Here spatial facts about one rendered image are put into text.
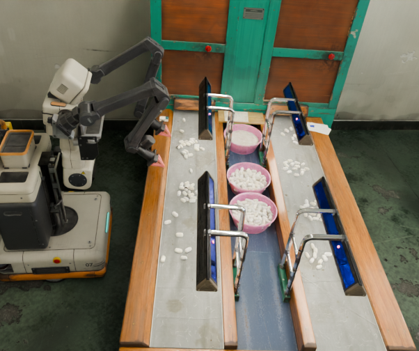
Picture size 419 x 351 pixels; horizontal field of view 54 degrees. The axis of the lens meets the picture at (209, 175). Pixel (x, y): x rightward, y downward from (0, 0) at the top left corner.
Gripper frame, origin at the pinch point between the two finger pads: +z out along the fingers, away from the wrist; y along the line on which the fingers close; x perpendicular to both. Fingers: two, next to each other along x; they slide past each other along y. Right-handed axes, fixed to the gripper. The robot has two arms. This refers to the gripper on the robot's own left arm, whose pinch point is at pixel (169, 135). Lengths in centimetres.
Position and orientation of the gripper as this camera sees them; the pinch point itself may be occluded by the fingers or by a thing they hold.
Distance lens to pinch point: 261.8
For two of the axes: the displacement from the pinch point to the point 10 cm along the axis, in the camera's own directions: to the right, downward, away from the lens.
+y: -0.1, -6.3, 7.7
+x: -7.0, 5.5, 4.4
